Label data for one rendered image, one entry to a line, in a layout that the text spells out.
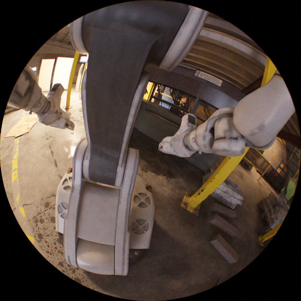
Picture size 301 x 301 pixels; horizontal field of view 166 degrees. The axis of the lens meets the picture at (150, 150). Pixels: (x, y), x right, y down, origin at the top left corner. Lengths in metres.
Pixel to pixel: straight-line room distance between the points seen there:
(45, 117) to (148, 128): 1.84
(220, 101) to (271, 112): 1.64
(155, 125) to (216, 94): 1.19
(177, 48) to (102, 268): 0.58
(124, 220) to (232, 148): 0.35
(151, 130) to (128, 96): 1.82
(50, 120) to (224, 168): 1.04
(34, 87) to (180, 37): 0.29
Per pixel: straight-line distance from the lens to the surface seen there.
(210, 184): 0.99
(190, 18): 0.19
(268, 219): 2.77
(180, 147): 0.30
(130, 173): 0.33
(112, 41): 0.18
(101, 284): 0.89
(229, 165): 0.90
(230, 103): 1.80
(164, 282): 0.96
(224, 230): 1.40
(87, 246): 0.44
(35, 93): 0.30
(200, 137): 0.23
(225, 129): 0.20
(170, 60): 0.19
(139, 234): 0.59
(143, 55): 0.17
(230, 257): 1.35
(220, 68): 2.44
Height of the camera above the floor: 0.84
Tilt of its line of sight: 31 degrees down
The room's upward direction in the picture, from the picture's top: 22 degrees clockwise
